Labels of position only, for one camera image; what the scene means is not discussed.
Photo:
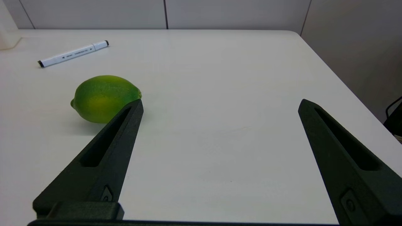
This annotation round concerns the green lime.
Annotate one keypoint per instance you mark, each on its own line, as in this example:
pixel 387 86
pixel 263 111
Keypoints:
pixel 100 97

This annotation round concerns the dark object beside table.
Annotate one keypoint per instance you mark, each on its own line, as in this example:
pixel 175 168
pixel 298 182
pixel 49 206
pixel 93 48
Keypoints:
pixel 395 122

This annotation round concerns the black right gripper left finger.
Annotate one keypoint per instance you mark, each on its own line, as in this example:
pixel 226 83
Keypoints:
pixel 103 169

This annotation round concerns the white marker pen black caps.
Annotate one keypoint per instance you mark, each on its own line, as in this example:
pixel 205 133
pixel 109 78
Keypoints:
pixel 72 53

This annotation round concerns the cream plastic container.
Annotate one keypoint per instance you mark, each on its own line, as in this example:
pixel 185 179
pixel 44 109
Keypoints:
pixel 6 34

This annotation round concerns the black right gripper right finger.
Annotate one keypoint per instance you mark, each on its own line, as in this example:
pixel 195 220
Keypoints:
pixel 361 188

